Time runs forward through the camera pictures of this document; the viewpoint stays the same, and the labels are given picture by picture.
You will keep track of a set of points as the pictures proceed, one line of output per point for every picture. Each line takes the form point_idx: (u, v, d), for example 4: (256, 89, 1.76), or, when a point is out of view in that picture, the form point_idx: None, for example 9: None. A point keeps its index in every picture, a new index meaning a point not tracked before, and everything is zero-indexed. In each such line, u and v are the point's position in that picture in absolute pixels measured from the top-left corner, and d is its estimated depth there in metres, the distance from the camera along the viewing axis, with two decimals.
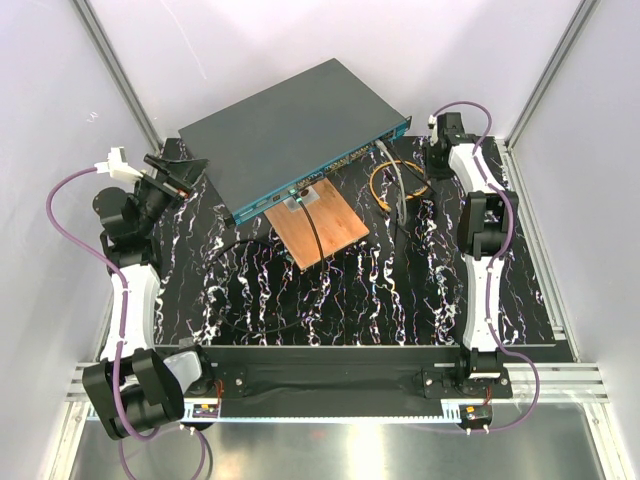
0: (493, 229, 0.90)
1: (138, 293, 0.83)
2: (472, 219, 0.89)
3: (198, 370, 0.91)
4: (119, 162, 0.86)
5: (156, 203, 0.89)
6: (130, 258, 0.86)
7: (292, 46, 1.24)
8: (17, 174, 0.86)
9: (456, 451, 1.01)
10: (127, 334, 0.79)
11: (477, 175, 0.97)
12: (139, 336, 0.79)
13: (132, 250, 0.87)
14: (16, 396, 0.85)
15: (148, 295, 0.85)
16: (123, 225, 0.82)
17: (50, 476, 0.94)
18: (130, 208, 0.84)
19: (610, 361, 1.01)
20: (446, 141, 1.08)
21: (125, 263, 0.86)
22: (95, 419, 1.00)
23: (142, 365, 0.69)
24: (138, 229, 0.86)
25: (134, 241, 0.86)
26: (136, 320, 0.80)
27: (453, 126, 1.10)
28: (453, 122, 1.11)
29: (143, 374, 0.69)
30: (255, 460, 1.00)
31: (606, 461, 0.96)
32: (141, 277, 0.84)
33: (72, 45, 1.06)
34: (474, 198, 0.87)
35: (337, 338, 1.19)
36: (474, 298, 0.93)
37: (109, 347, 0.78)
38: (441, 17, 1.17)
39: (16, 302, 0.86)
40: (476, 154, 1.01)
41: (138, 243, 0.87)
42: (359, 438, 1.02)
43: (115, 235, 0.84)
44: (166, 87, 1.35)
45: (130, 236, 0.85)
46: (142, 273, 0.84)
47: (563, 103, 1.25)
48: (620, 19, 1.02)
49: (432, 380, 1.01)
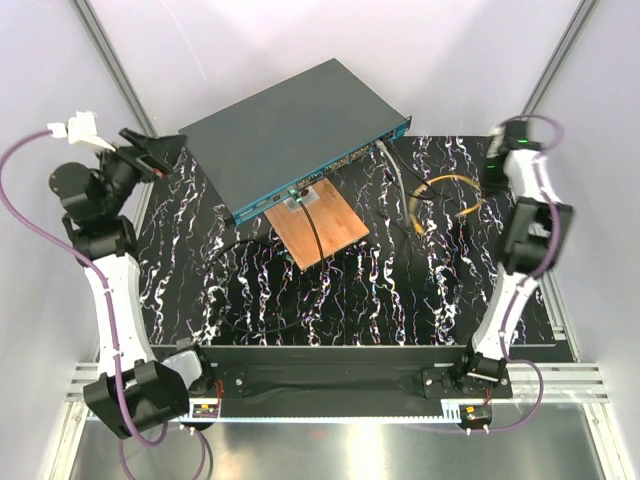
0: (535, 244, 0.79)
1: (123, 291, 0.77)
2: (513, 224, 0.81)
3: (198, 370, 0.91)
4: (85, 132, 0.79)
5: (124, 177, 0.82)
6: (102, 245, 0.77)
7: (292, 46, 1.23)
8: (17, 174, 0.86)
9: (456, 451, 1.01)
10: (123, 346, 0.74)
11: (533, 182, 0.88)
12: (136, 347, 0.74)
13: (100, 234, 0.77)
14: (16, 396, 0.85)
15: (133, 290, 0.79)
16: (87, 205, 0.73)
17: (50, 476, 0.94)
18: (94, 187, 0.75)
19: (610, 361, 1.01)
20: (508, 146, 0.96)
21: (99, 252, 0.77)
22: (95, 419, 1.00)
23: (145, 371, 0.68)
24: (104, 209, 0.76)
25: (103, 223, 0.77)
26: (129, 325, 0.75)
27: (518, 133, 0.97)
28: (519, 127, 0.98)
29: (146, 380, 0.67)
30: (256, 460, 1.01)
31: (606, 462, 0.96)
32: (124, 271, 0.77)
33: (71, 44, 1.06)
34: (520, 204, 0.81)
35: (337, 338, 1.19)
36: (493, 306, 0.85)
37: (104, 355, 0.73)
38: (441, 17, 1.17)
39: (16, 302, 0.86)
40: (538, 161, 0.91)
41: (108, 227, 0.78)
42: (359, 438, 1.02)
43: (78, 217, 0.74)
44: (166, 86, 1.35)
45: (97, 218, 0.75)
46: (124, 266, 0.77)
47: (563, 104, 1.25)
48: (621, 20, 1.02)
49: (432, 380, 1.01)
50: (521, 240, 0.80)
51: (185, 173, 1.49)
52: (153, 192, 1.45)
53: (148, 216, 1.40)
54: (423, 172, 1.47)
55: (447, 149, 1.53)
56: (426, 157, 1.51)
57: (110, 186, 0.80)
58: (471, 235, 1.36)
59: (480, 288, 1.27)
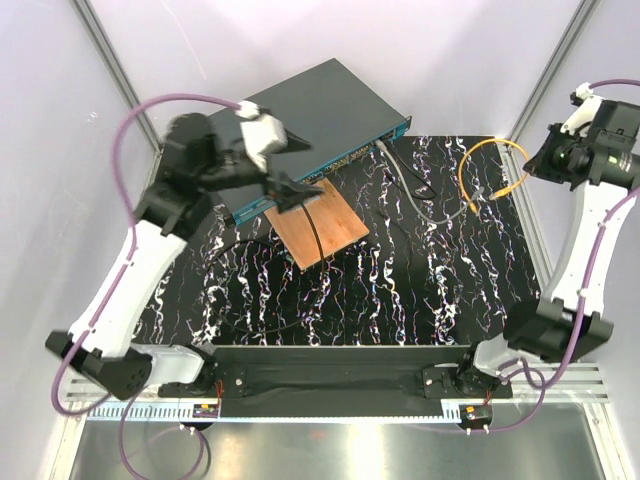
0: (553, 349, 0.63)
1: (143, 270, 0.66)
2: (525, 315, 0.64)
3: (187, 376, 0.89)
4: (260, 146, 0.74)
5: (247, 170, 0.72)
6: (168, 206, 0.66)
7: (292, 46, 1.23)
8: (17, 174, 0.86)
9: (457, 452, 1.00)
10: (100, 325, 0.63)
11: (585, 263, 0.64)
12: (111, 334, 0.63)
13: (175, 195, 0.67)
14: (16, 396, 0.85)
15: (153, 277, 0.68)
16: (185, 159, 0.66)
17: (50, 476, 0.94)
18: (203, 147, 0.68)
19: (611, 361, 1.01)
20: (590, 152, 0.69)
21: (158, 212, 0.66)
22: (97, 418, 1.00)
23: (98, 362, 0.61)
24: (193, 169, 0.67)
25: (186, 188, 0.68)
26: (120, 308, 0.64)
27: (616, 131, 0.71)
28: (623, 119, 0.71)
29: (94, 369, 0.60)
30: (255, 460, 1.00)
31: (606, 462, 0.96)
32: (158, 251, 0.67)
33: (71, 43, 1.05)
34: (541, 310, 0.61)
35: (337, 338, 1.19)
36: (497, 351, 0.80)
37: (81, 318, 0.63)
38: (441, 17, 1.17)
39: (16, 303, 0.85)
40: (607, 225, 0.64)
41: (186, 194, 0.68)
42: (359, 438, 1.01)
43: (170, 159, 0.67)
44: (166, 86, 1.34)
45: (182, 175, 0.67)
46: (164, 245, 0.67)
47: (564, 103, 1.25)
48: (620, 20, 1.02)
49: (432, 380, 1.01)
50: (535, 340, 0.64)
51: None
52: None
53: None
54: (423, 172, 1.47)
55: (447, 149, 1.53)
56: (426, 157, 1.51)
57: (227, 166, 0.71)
58: (471, 235, 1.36)
59: (480, 288, 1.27)
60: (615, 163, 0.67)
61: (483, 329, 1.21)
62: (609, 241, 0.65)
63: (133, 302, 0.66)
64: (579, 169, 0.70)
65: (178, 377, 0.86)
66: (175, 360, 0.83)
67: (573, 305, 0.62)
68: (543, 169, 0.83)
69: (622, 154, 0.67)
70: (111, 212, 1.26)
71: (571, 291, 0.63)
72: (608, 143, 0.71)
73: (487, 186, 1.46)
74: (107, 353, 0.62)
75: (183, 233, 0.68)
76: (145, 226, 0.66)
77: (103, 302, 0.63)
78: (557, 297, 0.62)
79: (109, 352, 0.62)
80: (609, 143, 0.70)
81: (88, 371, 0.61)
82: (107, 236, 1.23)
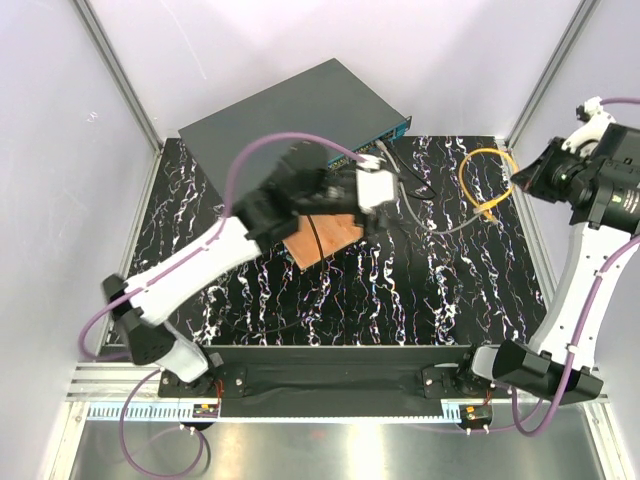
0: (544, 394, 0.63)
1: (213, 259, 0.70)
2: (510, 365, 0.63)
3: (185, 375, 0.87)
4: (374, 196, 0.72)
5: (347, 200, 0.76)
6: (262, 218, 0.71)
7: (292, 46, 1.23)
8: (17, 174, 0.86)
9: (457, 452, 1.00)
10: (154, 287, 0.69)
11: (576, 315, 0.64)
12: (158, 301, 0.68)
13: (269, 209, 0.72)
14: (16, 397, 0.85)
15: (219, 270, 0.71)
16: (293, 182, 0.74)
17: (50, 476, 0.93)
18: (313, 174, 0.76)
19: (612, 361, 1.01)
20: (593, 189, 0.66)
21: (250, 217, 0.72)
22: (97, 418, 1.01)
23: (134, 321, 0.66)
24: (295, 193, 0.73)
25: (281, 206, 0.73)
26: (178, 283, 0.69)
27: (624, 161, 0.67)
28: (631, 148, 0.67)
29: (127, 325, 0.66)
30: (255, 460, 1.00)
31: (607, 462, 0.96)
32: (233, 250, 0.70)
33: (71, 43, 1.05)
34: (525, 365, 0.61)
35: (337, 338, 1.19)
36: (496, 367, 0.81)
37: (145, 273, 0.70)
38: (441, 17, 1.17)
39: (16, 303, 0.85)
40: (603, 275, 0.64)
41: (283, 212, 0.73)
42: (359, 438, 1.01)
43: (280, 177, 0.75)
44: (166, 86, 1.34)
45: (283, 195, 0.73)
46: (241, 248, 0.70)
47: (564, 103, 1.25)
48: (620, 21, 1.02)
49: (432, 381, 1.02)
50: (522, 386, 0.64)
51: (185, 173, 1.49)
52: (153, 193, 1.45)
53: (148, 216, 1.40)
54: (423, 172, 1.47)
55: (447, 149, 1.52)
56: (426, 157, 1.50)
57: (329, 194, 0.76)
58: (471, 235, 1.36)
59: (480, 288, 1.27)
60: (619, 202, 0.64)
61: (483, 329, 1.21)
62: (605, 290, 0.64)
63: (188, 283, 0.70)
64: (580, 204, 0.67)
65: (179, 371, 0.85)
66: (185, 351, 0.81)
67: (560, 361, 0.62)
68: (540, 188, 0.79)
69: (628, 191, 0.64)
70: (112, 212, 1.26)
71: (561, 345, 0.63)
72: (615, 175, 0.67)
73: (487, 186, 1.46)
74: (146, 315, 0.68)
75: (264, 243, 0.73)
76: (234, 223, 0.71)
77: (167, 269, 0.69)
78: (546, 351, 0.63)
79: (147, 314, 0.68)
80: (615, 175, 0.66)
81: (123, 322, 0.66)
82: (107, 236, 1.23)
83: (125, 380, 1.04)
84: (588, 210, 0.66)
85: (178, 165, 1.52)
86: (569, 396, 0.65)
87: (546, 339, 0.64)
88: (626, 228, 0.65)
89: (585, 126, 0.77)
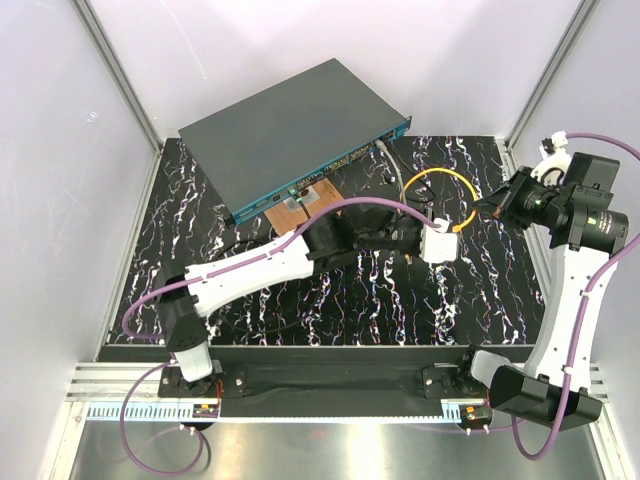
0: (543, 418, 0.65)
1: (269, 267, 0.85)
2: (507, 393, 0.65)
3: (190, 374, 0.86)
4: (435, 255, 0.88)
5: (404, 239, 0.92)
6: (323, 244, 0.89)
7: (293, 47, 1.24)
8: (17, 174, 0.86)
9: (457, 452, 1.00)
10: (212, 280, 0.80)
11: (569, 336, 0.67)
12: (212, 295, 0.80)
13: (333, 236, 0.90)
14: (17, 397, 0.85)
15: (269, 278, 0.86)
16: (372, 220, 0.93)
17: (50, 476, 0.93)
18: (381, 217, 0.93)
19: (612, 360, 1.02)
20: (569, 215, 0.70)
21: (313, 239, 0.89)
22: (97, 418, 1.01)
23: (186, 308, 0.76)
24: (361, 227, 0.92)
25: (347, 237, 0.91)
26: (233, 282, 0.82)
27: (592, 186, 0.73)
28: (599, 174, 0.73)
29: (179, 310, 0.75)
30: (255, 460, 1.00)
31: (606, 461, 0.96)
32: (290, 266, 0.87)
33: (72, 44, 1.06)
34: (523, 390, 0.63)
35: (337, 338, 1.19)
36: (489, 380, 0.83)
37: (206, 267, 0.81)
38: (441, 17, 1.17)
39: (16, 303, 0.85)
40: (589, 293, 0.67)
41: (346, 243, 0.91)
42: (359, 438, 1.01)
43: (354, 213, 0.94)
44: (167, 86, 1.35)
45: (350, 228, 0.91)
46: (298, 265, 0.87)
47: (564, 103, 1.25)
48: (621, 20, 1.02)
49: (432, 380, 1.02)
50: (522, 410, 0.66)
51: (185, 173, 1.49)
52: (153, 193, 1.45)
53: (148, 216, 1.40)
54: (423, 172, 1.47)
55: (447, 149, 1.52)
56: (426, 157, 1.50)
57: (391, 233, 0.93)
58: (471, 235, 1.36)
59: (480, 288, 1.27)
60: (594, 223, 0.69)
61: (483, 329, 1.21)
62: (592, 308, 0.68)
63: (240, 284, 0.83)
64: (558, 228, 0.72)
65: (185, 367, 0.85)
66: (200, 349, 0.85)
67: (558, 383, 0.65)
68: (510, 214, 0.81)
69: (601, 214, 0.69)
70: (112, 212, 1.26)
71: (558, 366, 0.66)
72: (587, 199, 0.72)
73: (487, 186, 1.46)
74: (198, 304, 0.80)
75: (319, 264, 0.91)
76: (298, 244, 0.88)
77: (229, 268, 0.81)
78: (543, 375, 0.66)
79: (201, 307, 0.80)
80: (587, 198, 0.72)
81: (177, 304, 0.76)
82: (107, 236, 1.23)
83: (125, 380, 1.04)
84: (567, 233, 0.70)
85: (178, 165, 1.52)
86: (571, 421, 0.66)
87: (541, 363, 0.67)
88: (602, 248, 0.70)
89: (553, 156, 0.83)
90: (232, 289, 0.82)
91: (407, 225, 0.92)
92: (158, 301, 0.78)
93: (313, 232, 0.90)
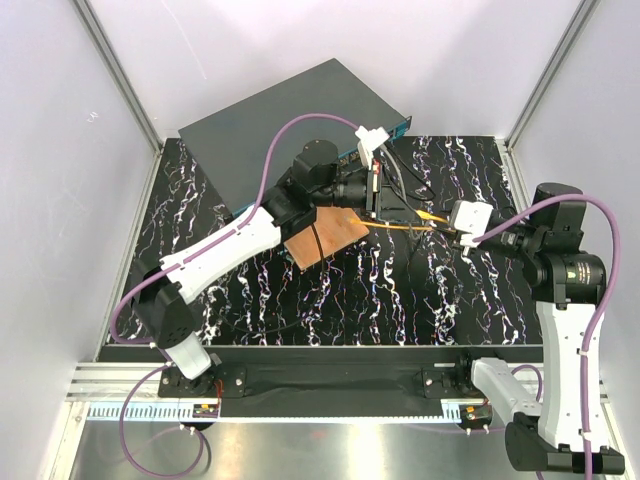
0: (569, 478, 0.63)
1: (243, 242, 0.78)
2: (535, 460, 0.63)
3: (193, 371, 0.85)
4: (371, 141, 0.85)
5: (352, 196, 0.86)
6: (285, 210, 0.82)
7: (293, 46, 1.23)
8: (17, 175, 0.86)
9: (458, 453, 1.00)
10: (190, 263, 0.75)
11: (577, 397, 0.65)
12: (193, 278, 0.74)
13: (289, 204, 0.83)
14: (16, 397, 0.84)
15: (246, 253, 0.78)
16: (321, 177, 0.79)
17: (50, 476, 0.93)
18: (328, 174, 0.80)
19: (615, 361, 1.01)
20: (548, 272, 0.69)
21: (272, 207, 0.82)
22: (96, 419, 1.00)
23: (172, 296, 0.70)
24: (311, 189, 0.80)
25: (299, 196, 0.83)
26: (212, 263, 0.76)
27: (563, 228, 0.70)
28: (568, 218, 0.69)
29: (165, 298, 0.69)
30: (256, 460, 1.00)
31: None
32: (262, 236, 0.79)
33: (72, 42, 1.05)
34: (551, 463, 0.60)
35: (337, 338, 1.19)
36: (496, 397, 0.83)
37: (179, 253, 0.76)
38: (441, 17, 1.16)
39: (16, 304, 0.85)
40: (588, 352, 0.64)
41: (302, 202, 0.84)
42: (359, 438, 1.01)
43: (299, 176, 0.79)
44: (166, 86, 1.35)
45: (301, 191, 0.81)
46: (268, 234, 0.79)
47: (565, 102, 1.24)
48: (621, 20, 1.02)
49: (432, 381, 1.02)
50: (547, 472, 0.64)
51: (185, 173, 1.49)
52: (153, 193, 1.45)
53: (148, 216, 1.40)
54: (423, 171, 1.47)
55: (447, 149, 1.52)
56: (426, 156, 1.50)
57: (337, 188, 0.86)
58: None
59: (480, 288, 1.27)
60: (575, 277, 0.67)
61: (483, 329, 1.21)
62: (593, 364, 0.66)
63: (220, 264, 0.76)
64: (540, 283, 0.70)
65: (184, 366, 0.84)
66: (192, 341, 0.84)
67: (579, 449, 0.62)
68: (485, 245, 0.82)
69: (578, 264, 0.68)
70: (112, 212, 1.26)
71: (575, 431, 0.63)
72: (556, 242, 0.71)
73: (487, 186, 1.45)
74: (181, 291, 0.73)
75: (285, 232, 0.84)
76: (261, 213, 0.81)
77: (202, 249, 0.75)
78: (563, 444, 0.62)
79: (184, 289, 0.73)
80: (556, 243, 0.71)
81: (162, 293, 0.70)
82: (107, 236, 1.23)
83: (125, 380, 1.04)
84: (551, 290, 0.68)
85: (178, 165, 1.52)
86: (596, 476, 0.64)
87: (558, 430, 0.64)
88: (587, 298, 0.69)
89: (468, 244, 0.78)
90: (212, 271, 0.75)
91: (355, 181, 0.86)
92: (140, 300, 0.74)
93: (271, 201, 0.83)
